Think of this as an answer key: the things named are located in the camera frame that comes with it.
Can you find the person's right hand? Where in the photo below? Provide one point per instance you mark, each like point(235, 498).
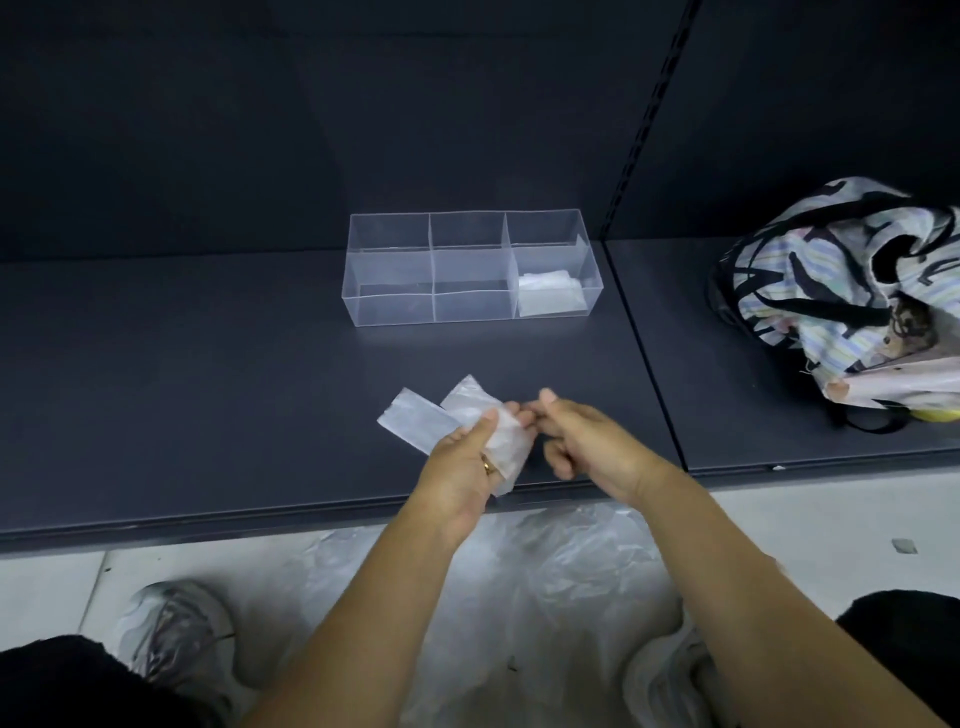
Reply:
point(600, 450)

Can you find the person's left hand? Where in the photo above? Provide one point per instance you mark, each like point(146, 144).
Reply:
point(457, 472)

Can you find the pile of plastic bags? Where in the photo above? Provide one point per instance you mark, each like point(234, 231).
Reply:
point(540, 592)

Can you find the clear three-compartment plastic box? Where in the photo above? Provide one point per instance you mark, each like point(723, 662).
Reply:
point(427, 274)

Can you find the person's right forearm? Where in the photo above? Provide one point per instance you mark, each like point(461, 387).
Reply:
point(780, 607)

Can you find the person's left forearm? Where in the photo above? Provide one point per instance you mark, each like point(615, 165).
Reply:
point(352, 637)

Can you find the person's right grey shoe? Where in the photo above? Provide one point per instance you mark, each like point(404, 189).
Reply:
point(667, 682)

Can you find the person's grey shoe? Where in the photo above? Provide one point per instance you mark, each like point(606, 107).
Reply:
point(667, 682)
point(176, 637)

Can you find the person's left grey shoe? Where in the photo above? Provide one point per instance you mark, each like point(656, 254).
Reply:
point(176, 637)

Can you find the black white striped tote bag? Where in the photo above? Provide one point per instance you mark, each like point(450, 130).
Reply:
point(802, 277)

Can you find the pink white folder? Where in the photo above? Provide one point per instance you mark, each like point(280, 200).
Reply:
point(900, 384)

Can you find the small brown plush toy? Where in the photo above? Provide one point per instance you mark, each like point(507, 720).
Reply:
point(913, 328)

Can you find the yellow plastic item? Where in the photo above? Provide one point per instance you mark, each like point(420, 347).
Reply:
point(937, 415)

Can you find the black trousers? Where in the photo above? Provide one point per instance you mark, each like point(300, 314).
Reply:
point(67, 686)

